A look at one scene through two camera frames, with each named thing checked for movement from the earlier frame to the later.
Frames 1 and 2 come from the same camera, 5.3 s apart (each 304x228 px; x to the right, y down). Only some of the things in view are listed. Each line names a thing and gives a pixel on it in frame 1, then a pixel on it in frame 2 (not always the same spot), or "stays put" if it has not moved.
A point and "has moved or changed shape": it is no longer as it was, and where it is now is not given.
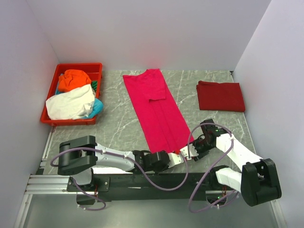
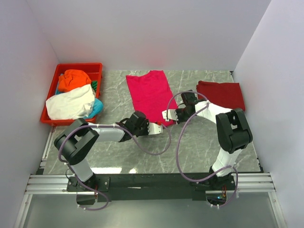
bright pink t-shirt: (160, 118) has moved or changed shape
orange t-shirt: (72, 79) stays put
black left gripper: (165, 166) → (146, 123)
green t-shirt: (94, 83) stays put
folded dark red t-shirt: (213, 96) stays put
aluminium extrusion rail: (49, 185) stays put
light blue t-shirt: (98, 106) stays put
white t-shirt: (75, 103) stays put
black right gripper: (200, 154) → (180, 120)
